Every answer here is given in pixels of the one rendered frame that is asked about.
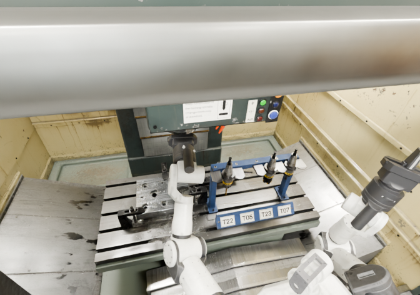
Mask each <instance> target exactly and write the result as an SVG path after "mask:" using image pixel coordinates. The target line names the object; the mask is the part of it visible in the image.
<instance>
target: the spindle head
mask: <svg viewBox="0 0 420 295"><path fill-rule="evenodd" d="M261 99H266V100H267V103H266V105H264V106H260V105H259V102H260V100H261ZM250 100H257V106H256V112H255V116H254V122H246V114H247V110H248V102H249V101H250ZM270 100H271V96H270V97H255V98H248V99H233V100H232V110H231V118H230V119H221V120H214V121H203V122H190V123H184V112H183V104H175V105H167V106H153V107H145V111H146V118H147V125H148V129H149V130H150V133H151V134H152V133H163V132H170V131H181V130H188V129H199V128H210V127H216V126H228V125H234V124H246V123H256V122H257V121H256V118H257V117H258V116H259V115H262V116H263V120H262V121H261V122H263V121H266V117H267V113H268V108H269V103H270ZM261 107H264V108H265V112H264V113H263V114H258V109H259V108H261Z"/></svg>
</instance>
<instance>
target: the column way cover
mask: <svg viewBox="0 0 420 295"><path fill-rule="evenodd" d="M133 112H134V118H136V121H137V127H138V131H139V137H140V139H141V141H142V147H143V151H144V157H147V156H157V155H162V154H172V153H173V148H172V147H170V146H169V144H168V137H169V136H170V135H172V134H171V133H169V132H159V133H152V134H151V133H150V130H149V129H148V122H147V118H146V111H145V107H139V108H133ZM208 131H209V127H205V128H199V129H197V130H195V131H194V132H192V133H193V134H195V135H196V137H197V144H196V145H195V146H194V150H195V151H196V150H202V149H207V148H208Z"/></svg>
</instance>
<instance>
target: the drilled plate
mask: <svg viewBox="0 0 420 295"><path fill-rule="evenodd" d="M168 183H169V177H168V179H167V181H166V180H164V179H163V177H156V178H151V179H143V180H138V181H136V207H142V208H144V209H146V210H145V212H144V213H142V214H138V215H136V217H137V220H140V219H147V218H154V217H158V216H165V215H169V214H174V203H175V201H174V200H173V199H172V198H171V197H170V195H169V194H168ZM141 185H142V187H141ZM176 189H177V190H178V191H179V192H180V193H181V194H184V192H185V191H187V190H188V189H189V186H188V183H183V182H177V188H176ZM157 190H158V191H159V192H158V191H157ZM182 190H184V192H183V191H182ZM149 193H150V194H149ZM158 194H159V195H158ZM140 197H141V198H140ZM151 198H152V199H151ZM165 200H166V201H165ZM145 202H146V203H148V204H146V203H145ZM159 202H160V203H159ZM151 203H152V204H151ZM142 205H143V206H142ZM148 206H149V207H148ZM152 206H153V207H152Z"/></svg>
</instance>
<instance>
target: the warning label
mask: <svg viewBox="0 0 420 295"><path fill-rule="evenodd" d="M232 104H233V100H225V101H211V102H197V103H189V104H183V112H184V123H196V122H203V121H214V120H221V119H230V118H231V110H232Z"/></svg>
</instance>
